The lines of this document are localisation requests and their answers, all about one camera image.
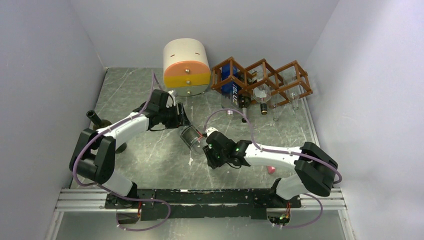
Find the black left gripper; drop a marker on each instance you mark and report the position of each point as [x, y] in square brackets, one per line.
[179, 120]

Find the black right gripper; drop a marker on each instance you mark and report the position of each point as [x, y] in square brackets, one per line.
[209, 152]

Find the clear dark-labelled round bottle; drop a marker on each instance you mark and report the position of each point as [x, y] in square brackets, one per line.
[193, 139]

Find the blue square glass bottle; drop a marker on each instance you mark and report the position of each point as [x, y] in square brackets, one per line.
[229, 91]

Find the dark labelled wine bottle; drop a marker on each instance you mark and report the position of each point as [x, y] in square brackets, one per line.
[244, 100]

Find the dark green wine bottle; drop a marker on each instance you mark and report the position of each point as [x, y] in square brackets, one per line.
[99, 123]

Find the clear round glass bottle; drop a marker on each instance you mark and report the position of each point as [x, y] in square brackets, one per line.
[293, 93]

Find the clear labelled liquor bottle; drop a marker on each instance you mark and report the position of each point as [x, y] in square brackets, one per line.
[261, 93]

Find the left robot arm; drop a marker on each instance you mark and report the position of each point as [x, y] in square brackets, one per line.
[95, 151]

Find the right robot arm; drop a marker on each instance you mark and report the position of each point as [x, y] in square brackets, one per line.
[314, 171]

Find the brown wooden wine rack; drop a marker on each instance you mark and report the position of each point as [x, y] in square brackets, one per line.
[272, 77]

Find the pink eraser block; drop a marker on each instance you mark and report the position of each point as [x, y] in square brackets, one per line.
[271, 169]

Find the cream orange drawer cabinet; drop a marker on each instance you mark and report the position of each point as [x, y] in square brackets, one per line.
[185, 67]

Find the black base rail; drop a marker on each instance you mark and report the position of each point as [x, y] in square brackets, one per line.
[202, 203]

